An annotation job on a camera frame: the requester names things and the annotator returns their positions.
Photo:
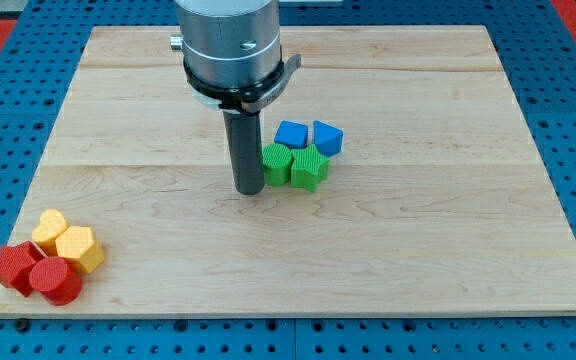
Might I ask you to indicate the green cylinder block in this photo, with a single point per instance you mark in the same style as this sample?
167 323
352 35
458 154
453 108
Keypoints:
277 163

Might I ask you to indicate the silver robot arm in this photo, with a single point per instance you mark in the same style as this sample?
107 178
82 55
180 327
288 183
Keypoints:
232 54

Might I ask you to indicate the blue triangle block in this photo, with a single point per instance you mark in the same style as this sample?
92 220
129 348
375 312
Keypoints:
327 138

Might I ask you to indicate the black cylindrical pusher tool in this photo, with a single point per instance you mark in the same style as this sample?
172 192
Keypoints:
245 148

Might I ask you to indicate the yellow hexagon block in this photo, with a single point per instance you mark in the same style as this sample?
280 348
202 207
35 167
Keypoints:
79 246

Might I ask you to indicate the yellow heart block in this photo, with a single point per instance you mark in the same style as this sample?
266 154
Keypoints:
52 224

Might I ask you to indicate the green star block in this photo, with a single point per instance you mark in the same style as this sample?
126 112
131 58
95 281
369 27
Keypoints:
309 168

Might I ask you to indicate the red cylinder block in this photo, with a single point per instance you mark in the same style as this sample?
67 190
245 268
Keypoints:
56 281

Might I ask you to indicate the blue cube block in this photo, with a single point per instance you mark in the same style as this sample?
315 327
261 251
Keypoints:
292 135

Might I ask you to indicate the red star block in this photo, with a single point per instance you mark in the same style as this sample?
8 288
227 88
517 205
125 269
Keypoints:
16 263

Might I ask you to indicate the wooden board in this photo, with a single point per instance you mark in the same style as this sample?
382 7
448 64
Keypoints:
437 206

